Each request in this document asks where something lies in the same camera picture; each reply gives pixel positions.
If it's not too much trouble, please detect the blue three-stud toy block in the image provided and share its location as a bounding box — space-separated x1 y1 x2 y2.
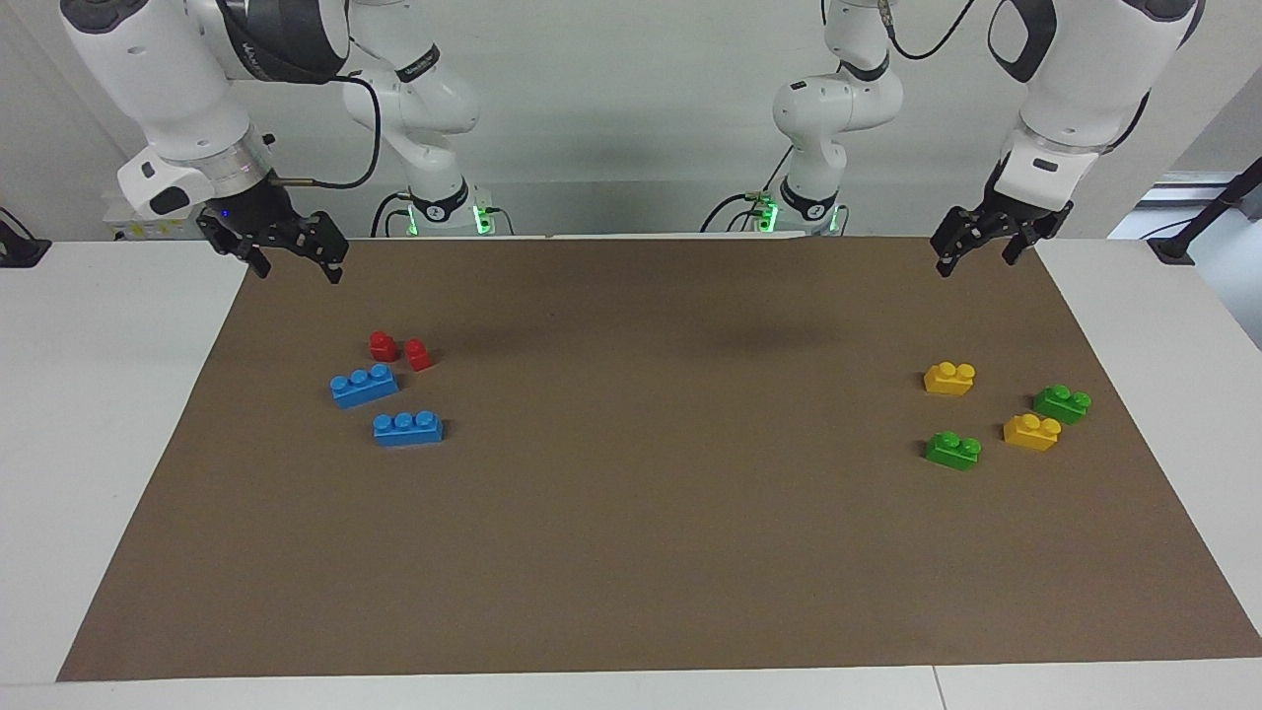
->
373 410 445 448
329 363 402 410

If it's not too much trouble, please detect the green two-stud toy block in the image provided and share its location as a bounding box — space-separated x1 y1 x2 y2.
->
924 431 983 471
1032 385 1092 426

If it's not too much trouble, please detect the yellow two-stud toy block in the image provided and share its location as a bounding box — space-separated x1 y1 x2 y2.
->
1003 413 1063 453
924 362 977 397

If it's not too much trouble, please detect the white box with yellow label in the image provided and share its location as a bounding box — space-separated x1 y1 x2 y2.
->
104 207 203 243

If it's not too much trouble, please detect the brown table mat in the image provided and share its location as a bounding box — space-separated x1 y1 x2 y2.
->
56 235 1262 683

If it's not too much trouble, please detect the black right base cable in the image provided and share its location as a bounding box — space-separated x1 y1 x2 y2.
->
370 192 415 238

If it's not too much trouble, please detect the black base cable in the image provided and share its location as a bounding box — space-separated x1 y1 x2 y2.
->
700 146 795 235
370 192 415 238

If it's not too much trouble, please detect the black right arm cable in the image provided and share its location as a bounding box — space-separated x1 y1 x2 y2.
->
271 77 383 190

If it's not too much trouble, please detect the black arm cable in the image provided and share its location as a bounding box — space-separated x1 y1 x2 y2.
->
880 0 979 61
271 77 383 190

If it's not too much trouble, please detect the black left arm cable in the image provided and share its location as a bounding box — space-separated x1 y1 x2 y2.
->
880 0 979 61

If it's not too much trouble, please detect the black camera stand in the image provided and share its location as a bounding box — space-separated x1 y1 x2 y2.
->
1149 156 1262 265

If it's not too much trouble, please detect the black left base cable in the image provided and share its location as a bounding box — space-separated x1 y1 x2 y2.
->
700 146 795 235

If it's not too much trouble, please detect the black clamp mount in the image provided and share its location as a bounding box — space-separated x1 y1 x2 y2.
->
0 207 52 269

